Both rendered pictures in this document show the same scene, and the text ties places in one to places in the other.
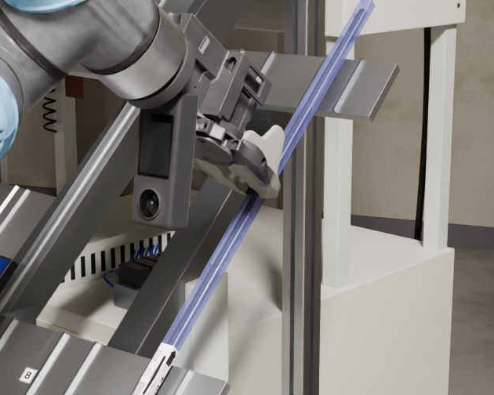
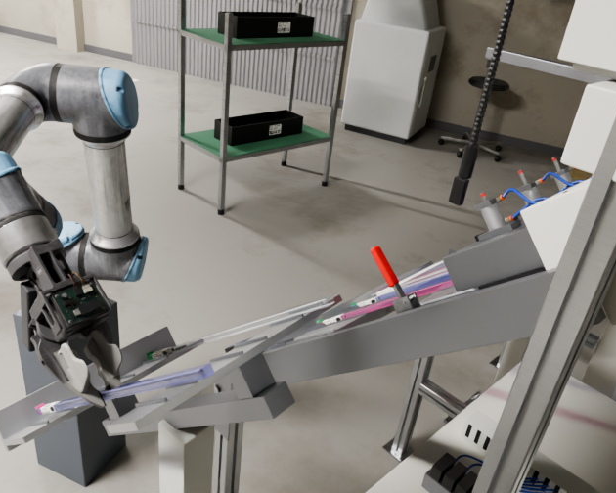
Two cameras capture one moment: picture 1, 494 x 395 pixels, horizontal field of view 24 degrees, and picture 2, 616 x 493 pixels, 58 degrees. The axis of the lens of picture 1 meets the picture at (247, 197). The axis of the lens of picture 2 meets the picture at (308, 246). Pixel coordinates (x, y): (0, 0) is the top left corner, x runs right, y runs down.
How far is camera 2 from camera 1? 1.41 m
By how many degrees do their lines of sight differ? 83
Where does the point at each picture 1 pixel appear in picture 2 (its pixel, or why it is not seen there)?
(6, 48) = not seen: outside the picture
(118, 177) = (318, 367)
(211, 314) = (170, 452)
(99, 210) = (302, 373)
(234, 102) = (37, 314)
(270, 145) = (77, 368)
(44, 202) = not seen: hidden behind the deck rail
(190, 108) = (23, 294)
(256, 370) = not seen: outside the picture
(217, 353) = (174, 476)
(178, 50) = (1, 255)
